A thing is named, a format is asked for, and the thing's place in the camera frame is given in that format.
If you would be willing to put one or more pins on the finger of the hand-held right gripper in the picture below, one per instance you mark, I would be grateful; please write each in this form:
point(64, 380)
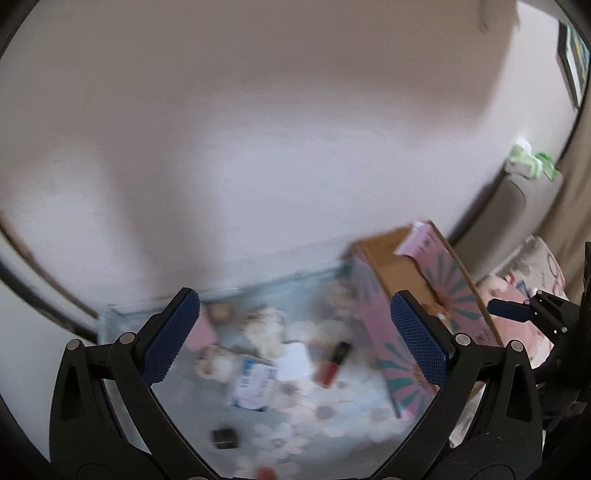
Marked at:
point(508, 309)

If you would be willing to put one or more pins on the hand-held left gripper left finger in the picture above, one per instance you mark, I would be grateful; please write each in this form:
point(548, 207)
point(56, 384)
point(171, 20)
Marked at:
point(173, 337)

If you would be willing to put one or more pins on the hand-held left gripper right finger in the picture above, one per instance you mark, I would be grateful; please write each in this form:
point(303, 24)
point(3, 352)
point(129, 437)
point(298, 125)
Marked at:
point(418, 341)

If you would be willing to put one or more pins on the pink patterned cardboard box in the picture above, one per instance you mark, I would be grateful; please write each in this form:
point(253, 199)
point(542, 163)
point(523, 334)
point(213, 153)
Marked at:
point(374, 318)

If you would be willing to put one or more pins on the small black box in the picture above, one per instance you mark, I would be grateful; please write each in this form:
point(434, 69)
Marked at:
point(224, 438)

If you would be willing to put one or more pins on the pink flat packet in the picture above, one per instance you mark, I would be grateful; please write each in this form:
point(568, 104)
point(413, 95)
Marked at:
point(204, 333)

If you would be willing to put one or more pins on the small tan item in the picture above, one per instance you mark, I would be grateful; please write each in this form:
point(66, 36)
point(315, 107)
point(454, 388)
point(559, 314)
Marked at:
point(219, 313)

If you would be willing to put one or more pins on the printed pink pillow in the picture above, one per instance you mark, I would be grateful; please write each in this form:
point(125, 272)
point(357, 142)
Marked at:
point(540, 263)

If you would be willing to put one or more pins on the blue and white carton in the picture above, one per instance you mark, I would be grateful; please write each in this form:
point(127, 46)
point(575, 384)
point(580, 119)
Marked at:
point(251, 383)

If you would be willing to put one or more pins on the red lip gloss tube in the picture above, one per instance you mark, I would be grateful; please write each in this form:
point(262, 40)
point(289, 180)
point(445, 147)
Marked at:
point(328, 369)

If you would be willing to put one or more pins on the floral light blue blanket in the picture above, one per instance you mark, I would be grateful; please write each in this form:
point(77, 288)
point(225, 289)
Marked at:
point(351, 415)

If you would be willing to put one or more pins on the white card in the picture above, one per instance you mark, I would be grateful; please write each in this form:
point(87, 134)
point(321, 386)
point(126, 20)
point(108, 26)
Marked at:
point(293, 362)

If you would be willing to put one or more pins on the green white plush toy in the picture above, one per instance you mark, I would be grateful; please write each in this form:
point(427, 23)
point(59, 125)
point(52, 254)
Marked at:
point(531, 161)

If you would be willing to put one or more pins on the small red item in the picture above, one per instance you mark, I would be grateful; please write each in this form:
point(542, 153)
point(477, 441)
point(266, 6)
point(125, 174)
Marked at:
point(265, 473)

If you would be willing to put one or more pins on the dark bed frame edge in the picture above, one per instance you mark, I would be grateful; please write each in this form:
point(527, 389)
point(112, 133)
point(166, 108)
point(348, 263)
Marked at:
point(41, 295)

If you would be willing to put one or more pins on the framed wall picture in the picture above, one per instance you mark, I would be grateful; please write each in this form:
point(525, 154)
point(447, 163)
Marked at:
point(572, 60)

